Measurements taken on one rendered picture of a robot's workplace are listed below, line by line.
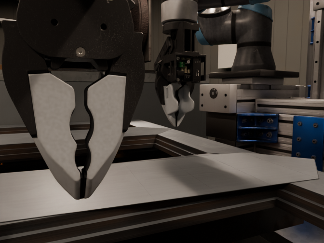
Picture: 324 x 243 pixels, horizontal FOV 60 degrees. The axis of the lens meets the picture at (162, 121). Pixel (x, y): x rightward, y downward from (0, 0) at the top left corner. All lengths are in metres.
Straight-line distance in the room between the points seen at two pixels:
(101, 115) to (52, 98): 0.03
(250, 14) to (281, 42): 3.19
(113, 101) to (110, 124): 0.02
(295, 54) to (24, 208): 3.93
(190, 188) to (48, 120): 0.23
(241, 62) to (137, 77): 0.83
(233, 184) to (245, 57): 0.68
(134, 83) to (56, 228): 0.18
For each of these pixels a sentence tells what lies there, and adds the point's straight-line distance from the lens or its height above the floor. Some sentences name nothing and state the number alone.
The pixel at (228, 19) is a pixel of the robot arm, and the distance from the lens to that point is 1.05.
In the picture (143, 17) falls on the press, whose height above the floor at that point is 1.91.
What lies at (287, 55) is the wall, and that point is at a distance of 4.16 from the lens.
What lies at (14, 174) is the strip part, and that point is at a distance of 0.48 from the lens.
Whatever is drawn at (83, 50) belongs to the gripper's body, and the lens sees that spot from 0.19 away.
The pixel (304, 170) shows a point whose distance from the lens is 0.49.
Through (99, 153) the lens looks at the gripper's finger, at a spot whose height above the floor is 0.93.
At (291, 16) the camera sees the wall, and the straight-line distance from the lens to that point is 4.22.
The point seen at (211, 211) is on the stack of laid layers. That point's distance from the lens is 0.37.
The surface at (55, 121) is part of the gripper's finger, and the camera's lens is 0.19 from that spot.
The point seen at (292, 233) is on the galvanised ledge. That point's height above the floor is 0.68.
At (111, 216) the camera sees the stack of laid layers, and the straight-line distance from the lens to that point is 0.33.
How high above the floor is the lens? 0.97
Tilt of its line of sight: 6 degrees down
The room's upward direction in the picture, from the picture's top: straight up
